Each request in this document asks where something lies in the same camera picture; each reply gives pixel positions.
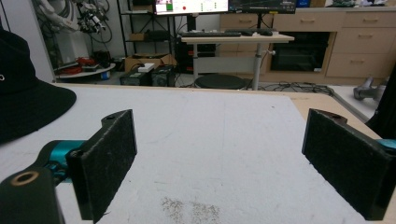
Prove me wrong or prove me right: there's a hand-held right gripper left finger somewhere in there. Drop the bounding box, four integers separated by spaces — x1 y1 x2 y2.
36 108 138 224

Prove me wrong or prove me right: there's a black equipment box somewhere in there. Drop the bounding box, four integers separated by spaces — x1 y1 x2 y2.
120 68 153 87

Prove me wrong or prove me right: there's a round black stool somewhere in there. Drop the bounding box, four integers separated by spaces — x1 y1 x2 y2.
194 73 247 91

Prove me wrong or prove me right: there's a grey handheld vacuum cleaner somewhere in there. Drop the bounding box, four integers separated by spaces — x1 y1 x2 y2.
353 76 389 102

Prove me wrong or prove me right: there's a black keyboard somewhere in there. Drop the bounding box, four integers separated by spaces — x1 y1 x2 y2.
179 30 243 38

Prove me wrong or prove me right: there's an open cardboard box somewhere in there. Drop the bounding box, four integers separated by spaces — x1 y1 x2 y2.
124 52 177 74

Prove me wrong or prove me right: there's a white table mat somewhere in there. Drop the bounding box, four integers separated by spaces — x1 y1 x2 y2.
0 84 372 224

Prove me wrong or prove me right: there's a black bucket hat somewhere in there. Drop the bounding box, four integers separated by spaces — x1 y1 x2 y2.
0 27 78 145

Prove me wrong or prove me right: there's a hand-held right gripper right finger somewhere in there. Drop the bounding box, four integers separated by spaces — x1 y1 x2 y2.
302 108 396 221

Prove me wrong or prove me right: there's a black metal shelf rack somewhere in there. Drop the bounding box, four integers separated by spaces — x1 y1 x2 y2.
117 0 176 59

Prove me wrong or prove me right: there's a computer monitor with dark screen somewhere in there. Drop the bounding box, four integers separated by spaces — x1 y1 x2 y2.
228 0 297 15

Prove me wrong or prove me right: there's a computer monitor with white screen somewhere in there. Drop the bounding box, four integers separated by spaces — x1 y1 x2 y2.
154 0 230 16

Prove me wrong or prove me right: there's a bundle of black floor cables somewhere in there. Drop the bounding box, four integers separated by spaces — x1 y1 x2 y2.
246 81 335 96

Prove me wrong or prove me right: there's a light wooden standing desk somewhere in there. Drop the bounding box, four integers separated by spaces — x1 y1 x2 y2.
180 33 295 91

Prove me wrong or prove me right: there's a light wooden drawer cabinet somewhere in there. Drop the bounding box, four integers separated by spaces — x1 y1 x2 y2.
219 7 396 86

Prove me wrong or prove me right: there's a round white platform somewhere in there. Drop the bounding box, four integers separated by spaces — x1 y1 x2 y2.
55 63 117 79

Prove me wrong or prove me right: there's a dark cloth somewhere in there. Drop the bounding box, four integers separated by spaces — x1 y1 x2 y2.
365 64 396 140

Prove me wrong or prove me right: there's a black computer case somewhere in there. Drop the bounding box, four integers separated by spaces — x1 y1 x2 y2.
151 64 176 88

